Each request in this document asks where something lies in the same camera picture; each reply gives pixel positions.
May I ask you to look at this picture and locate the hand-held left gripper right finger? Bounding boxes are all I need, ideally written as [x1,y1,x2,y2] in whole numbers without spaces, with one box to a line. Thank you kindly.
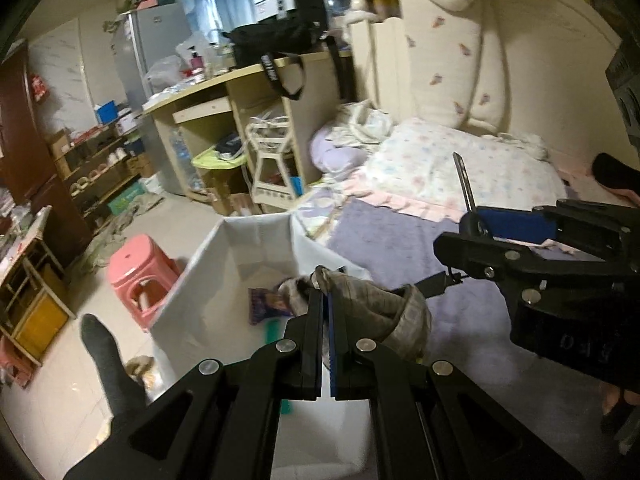
[327,297,586,480]

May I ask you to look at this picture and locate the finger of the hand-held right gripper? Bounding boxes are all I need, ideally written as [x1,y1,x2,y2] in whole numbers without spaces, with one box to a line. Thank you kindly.
[432,232,608,292]
[475,199,640,263]

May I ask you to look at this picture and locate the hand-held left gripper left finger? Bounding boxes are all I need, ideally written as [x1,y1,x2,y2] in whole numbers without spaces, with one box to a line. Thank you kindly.
[62,284,326,480]

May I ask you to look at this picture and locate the plaid cloth pouch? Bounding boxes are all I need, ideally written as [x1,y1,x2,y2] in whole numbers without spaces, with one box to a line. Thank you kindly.
[277,266,433,361]

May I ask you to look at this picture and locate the white storage box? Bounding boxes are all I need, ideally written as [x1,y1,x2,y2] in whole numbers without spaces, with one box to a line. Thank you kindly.
[150,212,373,480]

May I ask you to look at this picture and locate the person's right hand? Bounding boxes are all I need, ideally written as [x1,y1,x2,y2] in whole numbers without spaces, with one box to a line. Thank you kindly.
[600,382,640,423]

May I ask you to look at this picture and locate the purple snack packet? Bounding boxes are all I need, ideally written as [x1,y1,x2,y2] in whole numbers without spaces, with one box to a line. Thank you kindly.
[248,287,293,327]

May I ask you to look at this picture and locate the purple bed sheet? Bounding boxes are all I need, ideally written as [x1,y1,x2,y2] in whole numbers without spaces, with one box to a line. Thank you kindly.
[295,195,640,461]

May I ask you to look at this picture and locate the floral pillow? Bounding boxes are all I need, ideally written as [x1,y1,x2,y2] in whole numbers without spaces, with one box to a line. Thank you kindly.
[350,117,569,222]

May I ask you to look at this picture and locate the dark cloth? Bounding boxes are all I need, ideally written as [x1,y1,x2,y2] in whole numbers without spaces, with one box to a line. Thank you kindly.
[592,152,640,192]

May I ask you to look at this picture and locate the cream bed headboard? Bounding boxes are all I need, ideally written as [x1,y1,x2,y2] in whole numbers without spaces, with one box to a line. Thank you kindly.
[350,0,640,173]

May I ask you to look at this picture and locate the tan slipper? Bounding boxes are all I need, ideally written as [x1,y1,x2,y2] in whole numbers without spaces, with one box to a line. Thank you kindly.
[125,355,164,392]

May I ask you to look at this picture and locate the purple pillow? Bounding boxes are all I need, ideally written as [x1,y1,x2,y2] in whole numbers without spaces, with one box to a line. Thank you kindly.
[310,125,382,177]

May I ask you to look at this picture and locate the white crumpled cloth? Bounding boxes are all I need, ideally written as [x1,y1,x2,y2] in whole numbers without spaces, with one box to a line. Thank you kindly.
[335,100,397,144]

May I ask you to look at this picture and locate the white plastic stool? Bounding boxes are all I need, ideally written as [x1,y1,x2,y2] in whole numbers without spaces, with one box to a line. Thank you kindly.
[245,117,297,211]

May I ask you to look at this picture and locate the cream butterfly print cushion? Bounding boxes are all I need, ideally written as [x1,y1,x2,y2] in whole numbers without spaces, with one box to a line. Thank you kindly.
[400,0,547,132]

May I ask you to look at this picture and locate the pink plastic stool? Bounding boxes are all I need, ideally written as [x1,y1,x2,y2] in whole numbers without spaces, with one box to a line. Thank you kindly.
[107,234,183,333]

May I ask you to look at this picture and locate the green plastic basin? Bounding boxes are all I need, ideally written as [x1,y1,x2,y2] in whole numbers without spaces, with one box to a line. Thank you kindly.
[192,147,249,172]

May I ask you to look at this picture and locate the person's leg in dark sock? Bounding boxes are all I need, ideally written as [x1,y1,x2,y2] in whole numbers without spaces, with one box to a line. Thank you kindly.
[81,313,149,423]

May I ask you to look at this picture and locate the pack of water bottles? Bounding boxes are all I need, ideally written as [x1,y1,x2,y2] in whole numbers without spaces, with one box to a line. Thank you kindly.
[167,127,202,192]

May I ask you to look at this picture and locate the grey floor rag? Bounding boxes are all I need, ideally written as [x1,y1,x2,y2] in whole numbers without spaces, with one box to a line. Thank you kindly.
[75,192,167,272]

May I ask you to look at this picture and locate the green cardboard box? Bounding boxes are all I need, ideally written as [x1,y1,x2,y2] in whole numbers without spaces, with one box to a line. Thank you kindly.
[107,182,149,216]

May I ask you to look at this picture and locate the brown cardboard box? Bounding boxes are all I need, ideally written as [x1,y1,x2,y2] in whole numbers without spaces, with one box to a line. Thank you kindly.
[125,152,154,179]

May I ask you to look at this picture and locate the beige wooden desk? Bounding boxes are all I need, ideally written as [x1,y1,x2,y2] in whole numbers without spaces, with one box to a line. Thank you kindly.
[142,50,353,211]

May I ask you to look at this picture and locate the small table with yellow panel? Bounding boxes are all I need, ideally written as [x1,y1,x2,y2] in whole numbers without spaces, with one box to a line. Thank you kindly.
[0,207,77,367]

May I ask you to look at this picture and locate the wooden shoe rack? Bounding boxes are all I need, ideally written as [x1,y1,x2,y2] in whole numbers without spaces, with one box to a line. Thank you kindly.
[47,120,147,213]

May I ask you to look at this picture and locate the red plastic stool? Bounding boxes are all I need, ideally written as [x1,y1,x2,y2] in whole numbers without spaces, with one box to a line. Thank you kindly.
[0,335,32,389]

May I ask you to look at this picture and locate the white plastic bag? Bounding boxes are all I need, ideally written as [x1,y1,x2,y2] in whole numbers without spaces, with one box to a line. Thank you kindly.
[145,55,187,93]

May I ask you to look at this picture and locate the blue box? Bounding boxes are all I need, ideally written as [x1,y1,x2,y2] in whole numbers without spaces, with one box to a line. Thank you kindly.
[95,101,121,125]

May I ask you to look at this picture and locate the white black water dispenser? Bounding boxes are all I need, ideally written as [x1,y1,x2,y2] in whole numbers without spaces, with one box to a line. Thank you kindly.
[255,0,329,23]

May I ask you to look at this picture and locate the clear plastic bag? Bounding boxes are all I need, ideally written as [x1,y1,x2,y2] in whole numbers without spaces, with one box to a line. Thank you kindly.
[175,30,222,68]

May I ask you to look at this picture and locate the brown wooden wardrobe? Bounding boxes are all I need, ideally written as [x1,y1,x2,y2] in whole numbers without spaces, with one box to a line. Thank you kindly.
[0,40,94,272]

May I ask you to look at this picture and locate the silver refrigerator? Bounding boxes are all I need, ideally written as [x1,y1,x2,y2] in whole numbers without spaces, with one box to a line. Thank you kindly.
[111,2,193,196]

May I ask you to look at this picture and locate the black bag with straps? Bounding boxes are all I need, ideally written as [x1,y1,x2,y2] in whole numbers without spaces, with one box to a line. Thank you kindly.
[220,7,357,102]

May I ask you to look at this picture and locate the red wall ornament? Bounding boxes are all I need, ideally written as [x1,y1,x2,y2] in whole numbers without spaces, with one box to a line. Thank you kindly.
[30,74,52,102]

